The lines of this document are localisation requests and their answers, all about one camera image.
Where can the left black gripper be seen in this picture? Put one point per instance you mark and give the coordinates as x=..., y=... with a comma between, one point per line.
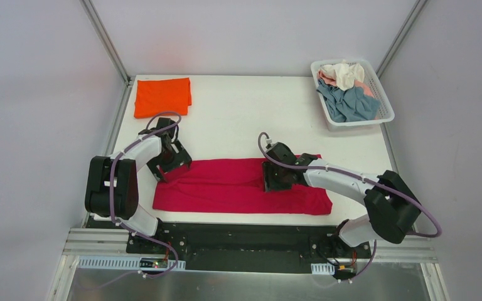
x=174, y=165

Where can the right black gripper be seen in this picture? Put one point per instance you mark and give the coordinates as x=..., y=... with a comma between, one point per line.
x=275, y=179

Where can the crimson red t shirt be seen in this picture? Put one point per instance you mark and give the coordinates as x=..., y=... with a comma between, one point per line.
x=235, y=186

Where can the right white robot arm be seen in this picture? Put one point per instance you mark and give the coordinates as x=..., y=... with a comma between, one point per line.
x=390, y=205

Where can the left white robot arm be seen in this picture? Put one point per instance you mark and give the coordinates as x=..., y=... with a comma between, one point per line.
x=112, y=185

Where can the folded orange t shirt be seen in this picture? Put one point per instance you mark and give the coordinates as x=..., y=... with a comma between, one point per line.
x=156, y=96

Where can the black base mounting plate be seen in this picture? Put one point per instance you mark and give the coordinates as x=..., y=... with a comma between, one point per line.
x=249, y=248

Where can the grey blue t shirt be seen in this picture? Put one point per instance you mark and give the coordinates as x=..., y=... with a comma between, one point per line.
x=348, y=106

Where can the light pink t shirt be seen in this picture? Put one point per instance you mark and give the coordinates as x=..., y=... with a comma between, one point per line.
x=330, y=81

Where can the cream white t shirt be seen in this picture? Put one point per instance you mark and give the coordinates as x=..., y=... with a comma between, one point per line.
x=341, y=75

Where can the left aluminium frame rail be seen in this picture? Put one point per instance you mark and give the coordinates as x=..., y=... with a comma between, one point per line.
x=119, y=93

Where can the aluminium frame rail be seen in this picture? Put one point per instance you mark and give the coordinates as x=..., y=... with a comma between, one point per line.
x=119, y=93
x=400, y=37

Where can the right white cable duct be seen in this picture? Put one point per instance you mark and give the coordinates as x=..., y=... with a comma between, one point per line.
x=322, y=269

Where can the white cable duct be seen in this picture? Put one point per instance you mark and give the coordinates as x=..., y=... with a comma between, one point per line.
x=149, y=264
x=322, y=269

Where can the left white cable duct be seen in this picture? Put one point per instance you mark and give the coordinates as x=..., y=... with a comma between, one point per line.
x=149, y=264

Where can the right aluminium frame rail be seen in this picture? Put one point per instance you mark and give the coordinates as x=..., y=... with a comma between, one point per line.
x=400, y=37

